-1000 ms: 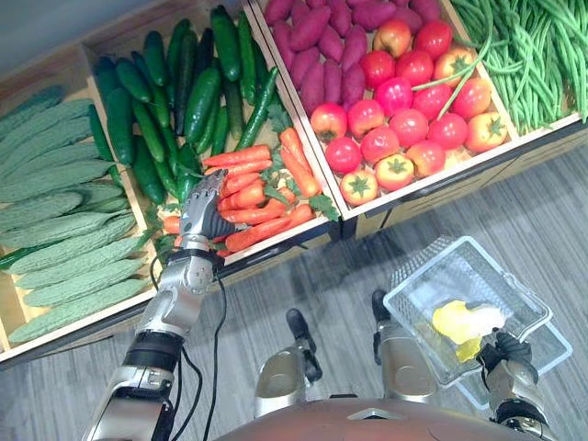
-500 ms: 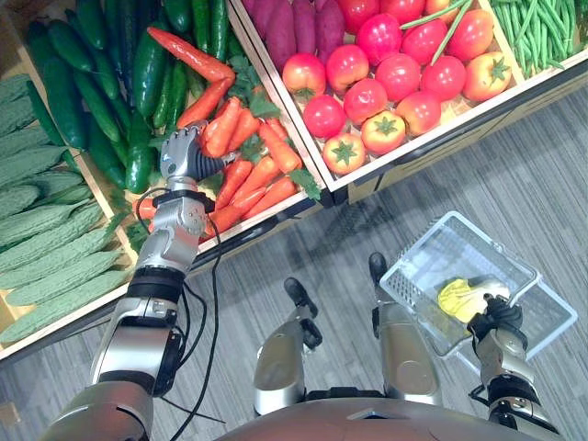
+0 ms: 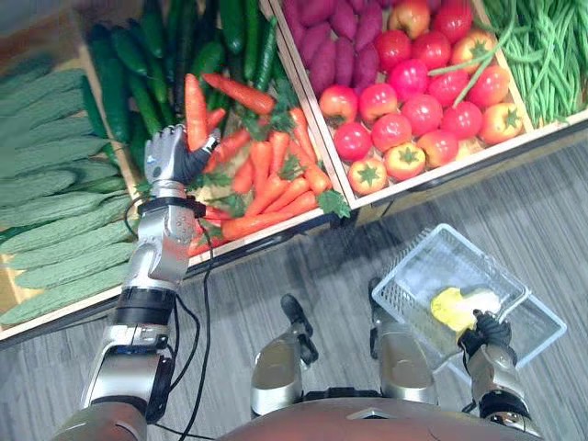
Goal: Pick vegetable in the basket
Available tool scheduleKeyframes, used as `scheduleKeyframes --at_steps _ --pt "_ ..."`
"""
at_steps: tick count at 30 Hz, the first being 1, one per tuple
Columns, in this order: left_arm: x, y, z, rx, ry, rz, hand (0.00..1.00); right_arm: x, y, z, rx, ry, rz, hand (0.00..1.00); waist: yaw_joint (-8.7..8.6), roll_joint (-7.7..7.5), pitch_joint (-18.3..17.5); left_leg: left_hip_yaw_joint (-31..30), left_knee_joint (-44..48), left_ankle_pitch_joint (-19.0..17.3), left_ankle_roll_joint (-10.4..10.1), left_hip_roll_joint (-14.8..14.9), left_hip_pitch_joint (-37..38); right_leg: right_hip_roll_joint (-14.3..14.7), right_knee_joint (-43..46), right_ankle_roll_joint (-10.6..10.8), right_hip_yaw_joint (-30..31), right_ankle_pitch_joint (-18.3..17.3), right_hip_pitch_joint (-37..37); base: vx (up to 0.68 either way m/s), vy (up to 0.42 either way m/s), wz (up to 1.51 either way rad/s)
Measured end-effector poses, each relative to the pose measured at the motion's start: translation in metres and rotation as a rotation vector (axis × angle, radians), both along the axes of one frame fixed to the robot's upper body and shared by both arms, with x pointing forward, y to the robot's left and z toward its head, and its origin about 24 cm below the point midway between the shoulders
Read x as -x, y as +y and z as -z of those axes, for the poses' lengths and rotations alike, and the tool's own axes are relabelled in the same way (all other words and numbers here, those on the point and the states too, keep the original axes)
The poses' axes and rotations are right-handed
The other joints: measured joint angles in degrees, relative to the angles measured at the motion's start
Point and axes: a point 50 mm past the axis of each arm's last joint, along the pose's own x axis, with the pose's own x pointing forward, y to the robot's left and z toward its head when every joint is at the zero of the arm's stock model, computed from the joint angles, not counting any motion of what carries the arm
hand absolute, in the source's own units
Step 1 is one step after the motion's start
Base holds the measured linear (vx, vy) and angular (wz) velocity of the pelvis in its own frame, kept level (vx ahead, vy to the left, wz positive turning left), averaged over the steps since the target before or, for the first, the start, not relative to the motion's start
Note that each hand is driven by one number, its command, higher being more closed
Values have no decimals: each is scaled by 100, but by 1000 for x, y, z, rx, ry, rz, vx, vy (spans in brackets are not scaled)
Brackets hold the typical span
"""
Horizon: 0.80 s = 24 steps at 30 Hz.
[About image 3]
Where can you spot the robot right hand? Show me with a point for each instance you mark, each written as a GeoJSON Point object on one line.
{"type": "Point", "coordinates": [491, 331]}

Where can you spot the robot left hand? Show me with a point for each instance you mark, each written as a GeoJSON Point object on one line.
{"type": "Point", "coordinates": [163, 158]}

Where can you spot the orange carrot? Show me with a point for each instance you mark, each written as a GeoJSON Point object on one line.
{"type": "Point", "coordinates": [196, 110]}
{"type": "Point", "coordinates": [229, 147]}
{"type": "Point", "coordinates": [239, 94]}
{"type": "Point", "coordinates": [301, 133]}
{"type": "Point", "coordinates": [216, 118]}
{"type": "Point", "coordinates": [243, 177]}
{"type": "Point", "coordinates": [279, 146]}
{"type": "Point", "coordinates": [261, 161]}

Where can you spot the clear plastic basket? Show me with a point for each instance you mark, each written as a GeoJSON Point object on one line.
{"type": "Point", "coordinates": [441, 257]}

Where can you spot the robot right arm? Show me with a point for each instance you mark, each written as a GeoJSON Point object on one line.
{"type": "Point", "coordinates": [494, 373]}

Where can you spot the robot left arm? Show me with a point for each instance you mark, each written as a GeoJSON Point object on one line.
{"type": "Point", "coordinates": [156, 257]}

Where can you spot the dark green cucumber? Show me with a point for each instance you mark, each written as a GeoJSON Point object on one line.
{"type": "Point", "coordinates": [138, 143]}
{"type": "Point", "coordinates": [154, 27]}
{"type": "Point", "coordinates": [252, 39]}
{"type": "Point", "coordinates": [94, 108]}
{"type": "Point", "coordinates": [206, 60]}
{"type": "Point", "coordinates": [144, 105]}
{"type": "Point", "coordinates": [232, 23]}
{"type": "Point", "coordinates": [110, 92]}
{"type": "Point", "coordinates": [128, 51]}
{"type": "Point", "coordinates": [156, 79]}
{"type": "Point", "coordinates": [266, 54]}

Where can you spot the yellow white cabbage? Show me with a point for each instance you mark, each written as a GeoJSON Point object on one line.
{"type": "Point", "coordinates": [455, 305]}

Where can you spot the light green bitter gourd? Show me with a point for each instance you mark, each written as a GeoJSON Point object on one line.
{"type": "Point", "coordinates": [92, 170]}
{"type": "Point", "coordinates": [50, 155]}
{"type": "Point", "coordinates": [55, 209]}
{"type": "Point", "coordinates": [59, 299]}
{"type": "Point", "coordinates": [46, 132]}
{"type": "Point", "coordinates": [37, 186]}
{"type": "Point", "coordinates": [69, 256]}
{"type": "Point", "coordinates": [69, 232]}
{"type": "Point", "coordinates": [102, 184]}
{"type": "Point", "coordinates": [69, 276]}
{"type": "Point", "coordinates": [41, 92]}

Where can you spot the robot right leg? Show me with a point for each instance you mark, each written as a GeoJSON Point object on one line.
{"type": "Point", "coordinates": [404, 367]}

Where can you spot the robot leg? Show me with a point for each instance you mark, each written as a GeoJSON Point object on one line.
{"type": "Point", "coordinates": [404, 367]}
{"type": "Point", "coordinates": [275, 372]}

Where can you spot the wooden crate with carrots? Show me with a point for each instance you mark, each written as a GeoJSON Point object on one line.
{"type": "Point", "coordinates": [294, 227]}

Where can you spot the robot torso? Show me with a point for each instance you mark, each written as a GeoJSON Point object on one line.
{"type": "Point", "coordinates": [367, 422]}

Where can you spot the wooden crate with tomatoes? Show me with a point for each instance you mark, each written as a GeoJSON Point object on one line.
{"type": "Point", "coordinates": [413, 181]}

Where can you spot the green carrot leaf tuft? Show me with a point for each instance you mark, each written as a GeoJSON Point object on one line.
{"type": "Point", "coordinates": [334, 203]}

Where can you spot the purple sweet potato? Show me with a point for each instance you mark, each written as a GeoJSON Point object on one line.
{"type": "Point", "coordinates": [292, 20]}
{"type": "Point", "coordinates": [314, 43]}
{"type": "Point", "coordinates": [366, 65]}
{"type": "Point", "coordinates": [324, 68]}
{"type": "Point", "coordinates": [369, 26]}
{"type": "Point", "coordinates": [343, 19]}
{"type": "Point", "coordinates": [344, 62]}
{"type": "Point", "coordinates": [317, 10]}

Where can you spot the orange tomato with green stem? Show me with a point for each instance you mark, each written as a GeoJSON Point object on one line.
{"type": "Point", "coordinates": [367, 177]}
{"type": "Point", "coordinates": [404, 161]}
{"type": "Point", "coordinates": [473, 51]}
{"type": "Point", "coordinates": [501, 123]}

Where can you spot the robot left leg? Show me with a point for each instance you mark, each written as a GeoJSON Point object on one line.
{"type": "Point", "coordinates": [275, 372]}

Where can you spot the long stray green bean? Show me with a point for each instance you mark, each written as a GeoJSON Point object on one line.
{"type": "Point", "coordinates": [478, 69]}

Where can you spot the green bean pile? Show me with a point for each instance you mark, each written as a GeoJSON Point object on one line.
{"type": "Point", "coordinates": [546, 59]}

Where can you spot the yellow red tomato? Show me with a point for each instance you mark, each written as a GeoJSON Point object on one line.
{"type": "Point", "coordinates": [409, 17]}

